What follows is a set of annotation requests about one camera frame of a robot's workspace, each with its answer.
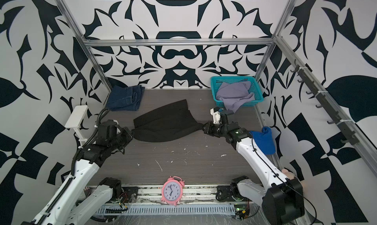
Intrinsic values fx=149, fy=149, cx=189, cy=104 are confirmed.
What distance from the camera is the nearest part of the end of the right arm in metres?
0.57

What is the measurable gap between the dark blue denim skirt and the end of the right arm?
61 cm

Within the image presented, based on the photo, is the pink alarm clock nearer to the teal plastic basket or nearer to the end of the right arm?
the end of the right arm

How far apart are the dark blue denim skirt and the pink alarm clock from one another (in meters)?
0.55

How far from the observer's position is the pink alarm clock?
0.72 m

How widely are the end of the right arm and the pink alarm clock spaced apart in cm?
31

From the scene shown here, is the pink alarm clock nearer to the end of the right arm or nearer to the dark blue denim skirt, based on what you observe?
the end of the right arm

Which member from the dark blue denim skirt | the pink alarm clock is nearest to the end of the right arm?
the pink alarm clock

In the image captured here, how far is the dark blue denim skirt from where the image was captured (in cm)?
108
